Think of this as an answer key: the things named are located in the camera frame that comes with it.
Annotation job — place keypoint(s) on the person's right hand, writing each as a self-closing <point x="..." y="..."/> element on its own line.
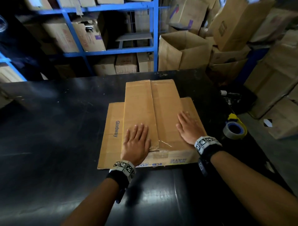
<point x="189" y="128"/>

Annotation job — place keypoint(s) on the person's left hand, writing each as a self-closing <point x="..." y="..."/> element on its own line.
<point x="136" y="146"/>

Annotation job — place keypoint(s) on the clear tape roll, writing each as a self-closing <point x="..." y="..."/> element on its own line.
<point x="227" y="132"/>

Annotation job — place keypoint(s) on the brown cardboard box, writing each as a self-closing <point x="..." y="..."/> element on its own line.
<point x="149" y="109"/>

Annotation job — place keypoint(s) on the yellow blue tape dispenser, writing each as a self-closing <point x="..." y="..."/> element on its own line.
<point x="239" y="120"/>

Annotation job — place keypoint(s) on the person's right forearm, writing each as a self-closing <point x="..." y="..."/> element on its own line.
<point x="251" y="186"/>

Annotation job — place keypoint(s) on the person's left forearm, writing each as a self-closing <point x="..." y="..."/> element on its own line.
<point x="95" y="205"/>

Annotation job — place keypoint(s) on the brown carton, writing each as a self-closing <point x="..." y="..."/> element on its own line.
<point x="193" y="56"/>

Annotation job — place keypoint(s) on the pile of loose cardboard boxes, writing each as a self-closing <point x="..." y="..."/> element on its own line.
<point x="272" y="76"/>

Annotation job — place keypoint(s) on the small white cap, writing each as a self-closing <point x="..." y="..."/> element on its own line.
<point x="223" y="93"/>

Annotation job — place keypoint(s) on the black bag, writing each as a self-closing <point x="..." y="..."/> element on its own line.
<point x="244" y="100"/>

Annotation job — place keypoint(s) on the blue upright panel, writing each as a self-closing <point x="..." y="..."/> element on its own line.
<point x="251" y="62"/>

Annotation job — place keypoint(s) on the blue metal shelf rack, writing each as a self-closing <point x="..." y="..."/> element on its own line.
<point x="116" y="51"/>

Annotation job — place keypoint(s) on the grey small bench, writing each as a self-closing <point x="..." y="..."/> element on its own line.
<point x="133" y="36"/>

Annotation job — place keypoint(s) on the rows of shelved storage boxes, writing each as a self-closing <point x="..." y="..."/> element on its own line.
<point x="90" y="39"/>

